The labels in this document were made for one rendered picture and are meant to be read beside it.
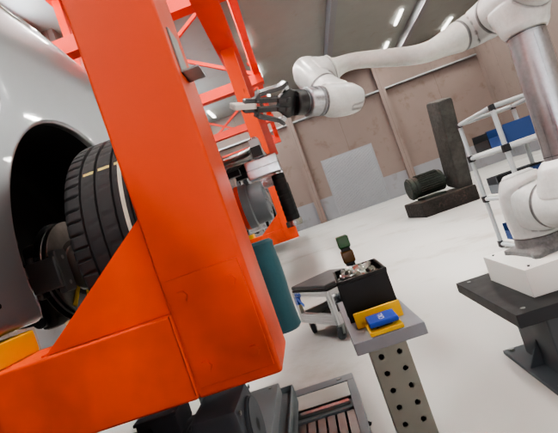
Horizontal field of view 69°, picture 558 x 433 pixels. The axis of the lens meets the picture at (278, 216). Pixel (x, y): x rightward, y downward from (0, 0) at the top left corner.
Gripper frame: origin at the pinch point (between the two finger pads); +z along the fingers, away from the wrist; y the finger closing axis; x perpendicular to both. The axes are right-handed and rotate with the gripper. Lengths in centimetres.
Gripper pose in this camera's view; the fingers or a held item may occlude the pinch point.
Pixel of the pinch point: (242, 106)
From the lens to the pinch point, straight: 117.0
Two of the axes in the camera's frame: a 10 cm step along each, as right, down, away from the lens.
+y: 0.6, -8.8, -4.7
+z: -8.7, 1.8, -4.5
